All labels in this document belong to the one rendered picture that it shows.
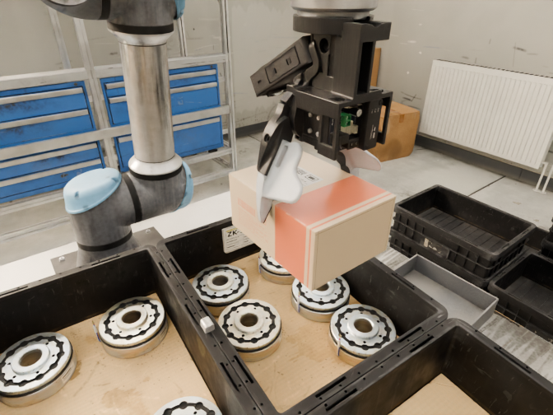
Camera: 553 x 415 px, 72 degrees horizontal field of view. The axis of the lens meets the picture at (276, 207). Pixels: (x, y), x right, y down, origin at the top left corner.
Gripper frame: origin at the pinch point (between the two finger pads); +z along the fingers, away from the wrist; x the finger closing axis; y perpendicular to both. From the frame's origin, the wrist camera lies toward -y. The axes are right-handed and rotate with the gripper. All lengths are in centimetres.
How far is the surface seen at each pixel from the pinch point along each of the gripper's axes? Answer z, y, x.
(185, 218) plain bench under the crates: 41, -66, 10
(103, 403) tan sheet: 27.5, -9.6, -27.1
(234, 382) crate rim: 17.4, 4.7, -14.0
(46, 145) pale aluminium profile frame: 52, -192, -11
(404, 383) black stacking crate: 22.6, 14.9, 5.4
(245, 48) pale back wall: 31, -282, 171
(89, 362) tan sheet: 27.5, -17.5, -27.0
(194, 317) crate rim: 17.5, -7.2, -13.3
